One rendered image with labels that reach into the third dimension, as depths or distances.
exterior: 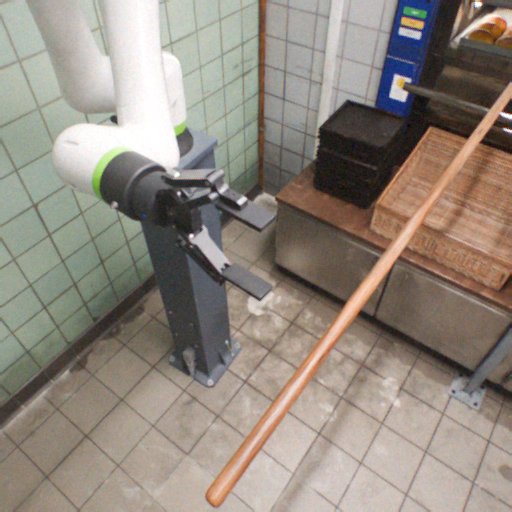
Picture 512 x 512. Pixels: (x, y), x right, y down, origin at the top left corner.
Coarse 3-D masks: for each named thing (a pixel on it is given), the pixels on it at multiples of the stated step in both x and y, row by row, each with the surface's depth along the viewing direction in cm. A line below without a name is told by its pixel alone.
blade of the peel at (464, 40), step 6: (510, 18) 185; (510, 24) 181; (462, 36) 169; (462, 42) 169; (468, 42) 168; (474, 42) 167; (480, 42) 165; (486, 42) 164; (480, 48) 167; (486, 48) 165; (492, 48) 164; (498, 48) 163; (504, 48) 162; (504, 54) 163; (510, 54) 162
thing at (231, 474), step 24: (504, 96) 138; (456, 168) 115; (432, 192) 109; (408, 240) 100; (384, 264) 94; (360, 288) 90; (336, 336) 83; (312, 360) 79; (288, 384) 77; (288, 408) 75; (264, 432) 71; (240, 456) 69; (216, 480) 67; (216, 504) 65
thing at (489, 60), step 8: (448, 48) 169; (456, 48) 168; (464, 48) 168; (472, 48) 168; (448, 56) 171; (456, 56) 169; (464, 56) 168; (472, 56) 166; (480, 56) 164; (488, 56) 163; (496, 56) 163; (504, 56) 163; (480, 64) 166; (488, 64) 164; (496, 64) 163; (504, 64) 161; (504, 72) 163
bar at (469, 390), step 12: (408, 84) 150; (432, 96) 147; (444, 96) 145; (468, 108) 142; (480, 108) 140; (504, 120) 138; (504, 336) 166; (504, 348) 167; (492, 360) 175; (456, 372) 205; (480, 372) 183; (456, 384) 200; (468, 384) 193; (480, 384) 200; (456, 396) 196; (468, 396) 196; (480, 396) 196
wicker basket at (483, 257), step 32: (416, 160) 196; (448, 160) 192; (480, 160) 184; (384, 192) 177; (416, 192) 201; (384, 224) 187; (448, 224) 187; (480, 224) 187; (448, 256) 175; (480, 256) 160
